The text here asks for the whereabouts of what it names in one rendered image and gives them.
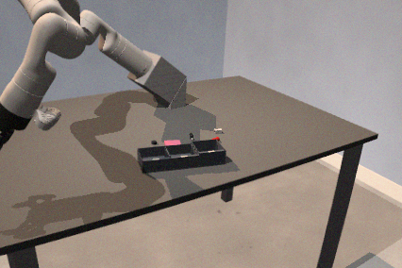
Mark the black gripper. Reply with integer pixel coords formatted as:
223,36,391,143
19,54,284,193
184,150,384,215
0,103,32,148

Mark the dark grey rack of three bins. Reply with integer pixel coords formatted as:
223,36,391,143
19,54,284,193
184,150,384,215
138,139,226,174

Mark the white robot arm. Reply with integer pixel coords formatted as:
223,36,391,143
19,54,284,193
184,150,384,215
0,0,152,131

